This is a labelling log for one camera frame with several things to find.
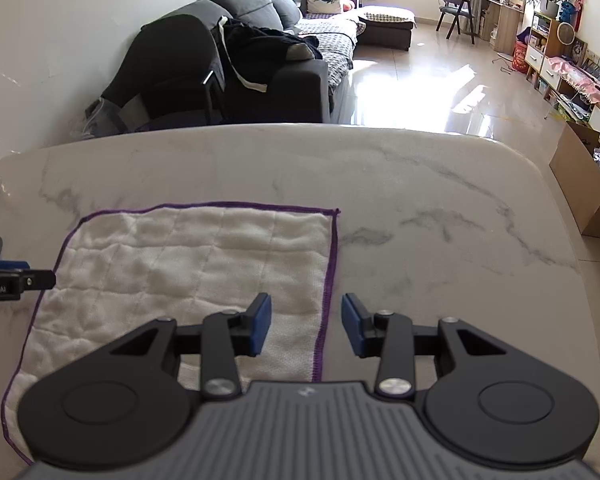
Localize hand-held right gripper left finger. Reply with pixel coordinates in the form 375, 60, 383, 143
107, 293, 272, 401

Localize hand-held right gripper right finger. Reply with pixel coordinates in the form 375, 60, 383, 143
341, 293, 513, 401

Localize white towel with purple edge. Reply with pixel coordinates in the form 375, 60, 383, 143
1, 203, 341, 466

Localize clear plastic bag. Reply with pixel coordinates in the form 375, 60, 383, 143
72, 97, 127, 142

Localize dark grey sofa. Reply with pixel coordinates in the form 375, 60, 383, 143
172, 0, 413, 124

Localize black covered chair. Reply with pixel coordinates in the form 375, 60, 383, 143
100, 14, 227, 134

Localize cardboard box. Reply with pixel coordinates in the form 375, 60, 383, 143
549, 121, 600, 241

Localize black jacket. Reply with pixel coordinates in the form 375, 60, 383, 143
222, 17, 324, 94

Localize checkered sofa cover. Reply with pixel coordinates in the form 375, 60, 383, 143
297, 5, 413, 87

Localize red bag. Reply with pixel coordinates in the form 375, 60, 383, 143
511, 40, 531, 74

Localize pink cloth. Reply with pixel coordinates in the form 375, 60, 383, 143
547, 56, 600, 107

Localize wooden desk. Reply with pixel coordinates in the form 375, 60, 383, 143
480, 0, 524, 56

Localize grey chair with wooden legs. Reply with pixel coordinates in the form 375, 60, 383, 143
430, 0, 477, 45

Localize wooden shelf cabinet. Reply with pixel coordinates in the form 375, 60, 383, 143
522, 10, 576, 87

